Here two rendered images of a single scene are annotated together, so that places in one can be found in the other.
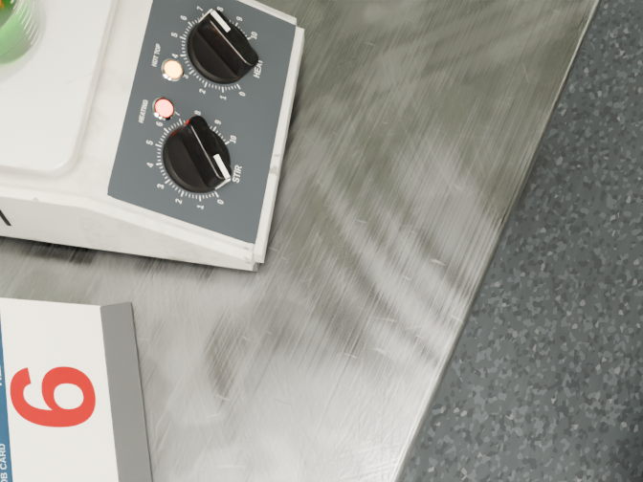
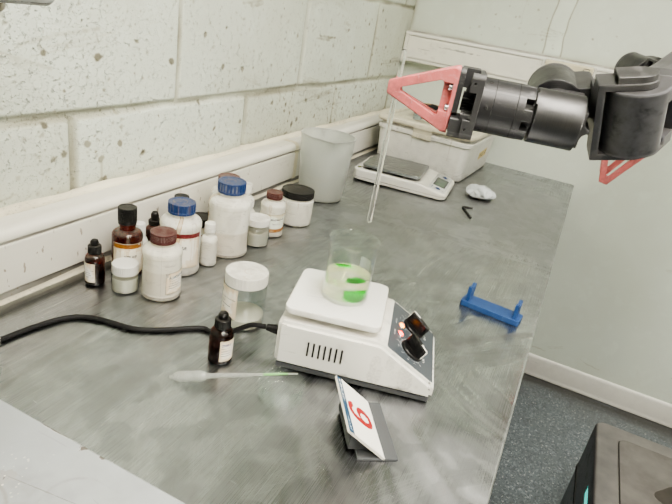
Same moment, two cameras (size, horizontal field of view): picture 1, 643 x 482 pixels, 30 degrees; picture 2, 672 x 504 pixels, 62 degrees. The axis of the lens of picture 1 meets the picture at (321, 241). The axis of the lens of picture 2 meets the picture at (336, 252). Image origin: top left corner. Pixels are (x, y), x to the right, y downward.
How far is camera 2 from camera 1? 0.44 m
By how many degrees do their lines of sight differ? 45
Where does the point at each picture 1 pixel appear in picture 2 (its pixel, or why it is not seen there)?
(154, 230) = (400, 365)
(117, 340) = (376, 412)
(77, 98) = (380, 314)
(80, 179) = (379, 339)
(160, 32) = (396, 315)
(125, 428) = (384, 438)
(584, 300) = not seen: outside the picture
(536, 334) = not seen: outside the picture
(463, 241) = (501, 407)
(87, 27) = (380, 300)
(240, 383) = (426, 433)
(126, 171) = (392, 343)
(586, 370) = not seen: outside the picture
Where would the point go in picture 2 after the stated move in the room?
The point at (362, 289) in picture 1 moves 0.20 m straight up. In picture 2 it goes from (466, 414) to (514, 268)
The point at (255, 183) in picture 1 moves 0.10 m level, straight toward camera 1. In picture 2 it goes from (429, 366) to (457, 421)
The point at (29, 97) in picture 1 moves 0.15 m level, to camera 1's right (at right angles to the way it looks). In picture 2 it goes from (364, 311) to (480, 325)
